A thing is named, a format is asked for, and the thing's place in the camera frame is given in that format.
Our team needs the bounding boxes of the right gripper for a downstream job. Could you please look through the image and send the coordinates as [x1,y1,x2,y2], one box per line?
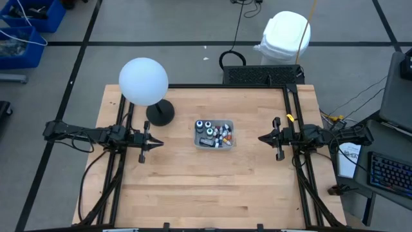
[257,117,294,162]

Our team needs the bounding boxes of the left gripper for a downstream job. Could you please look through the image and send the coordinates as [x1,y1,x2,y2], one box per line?
[132,121,164,164]

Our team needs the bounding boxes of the grey plastic bin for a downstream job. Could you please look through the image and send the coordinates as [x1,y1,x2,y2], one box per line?
[193,119,236,151]

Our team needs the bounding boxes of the large purple-tip colouring bottle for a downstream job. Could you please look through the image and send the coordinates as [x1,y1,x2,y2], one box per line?
[198,137,216,148]

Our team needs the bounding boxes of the white globe lamp black base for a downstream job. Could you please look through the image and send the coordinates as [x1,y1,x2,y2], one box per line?
[118,57,176,127]

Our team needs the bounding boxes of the black perforated computer case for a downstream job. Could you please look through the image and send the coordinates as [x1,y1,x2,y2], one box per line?
[221,64,306,86]

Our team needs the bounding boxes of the white paper sheet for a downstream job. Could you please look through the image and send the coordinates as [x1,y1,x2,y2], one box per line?
[337,141,363,180]

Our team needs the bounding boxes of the black clamp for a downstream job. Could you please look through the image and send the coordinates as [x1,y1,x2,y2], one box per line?
[327,183,358,197]

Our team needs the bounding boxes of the white trash can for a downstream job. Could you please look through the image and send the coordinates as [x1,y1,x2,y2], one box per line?
[253,10,312,66]

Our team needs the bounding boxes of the grey desk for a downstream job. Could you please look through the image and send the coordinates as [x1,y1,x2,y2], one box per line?
[353,119,412,212]
[379,51,412,133]

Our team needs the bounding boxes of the backlit black keyboard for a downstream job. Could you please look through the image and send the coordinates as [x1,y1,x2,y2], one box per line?
[368,151,412,199]

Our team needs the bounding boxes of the blue plastic storage bin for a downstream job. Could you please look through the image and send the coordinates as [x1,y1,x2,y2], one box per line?
[0,0,67,33]
[0,26,48,70]

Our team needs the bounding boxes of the grey metal bar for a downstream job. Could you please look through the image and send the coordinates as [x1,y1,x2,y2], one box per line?
[0,73,29,84]

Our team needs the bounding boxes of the black device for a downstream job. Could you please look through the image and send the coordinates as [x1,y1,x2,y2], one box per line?
[400,48,412,81]

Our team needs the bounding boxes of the clear plastic bag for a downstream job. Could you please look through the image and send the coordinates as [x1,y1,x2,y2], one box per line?
[0,38,28,58]

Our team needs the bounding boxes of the black parts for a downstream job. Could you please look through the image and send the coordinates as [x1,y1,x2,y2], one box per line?
[8,5,49,19]

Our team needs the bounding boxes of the black aluminium frame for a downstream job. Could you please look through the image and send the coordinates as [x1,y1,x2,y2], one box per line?
[72,82,348,232]

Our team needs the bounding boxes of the yellow plug cable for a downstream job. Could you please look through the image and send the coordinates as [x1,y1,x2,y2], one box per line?
[320,111,347,125]

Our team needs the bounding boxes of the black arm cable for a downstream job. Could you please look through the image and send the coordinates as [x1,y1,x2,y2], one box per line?
[78,150,109,224]

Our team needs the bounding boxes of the thick black looped cable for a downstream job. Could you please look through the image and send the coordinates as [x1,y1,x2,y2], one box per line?
[218,0,247,70]

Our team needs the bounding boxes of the yellow hanging cable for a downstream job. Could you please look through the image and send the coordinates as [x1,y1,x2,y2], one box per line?
[295,0,319,64]

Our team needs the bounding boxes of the thin black cable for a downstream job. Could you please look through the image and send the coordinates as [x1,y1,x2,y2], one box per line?
[243,1,262,19]

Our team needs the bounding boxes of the white cable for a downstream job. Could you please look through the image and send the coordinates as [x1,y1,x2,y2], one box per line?
[0,0,48,46]

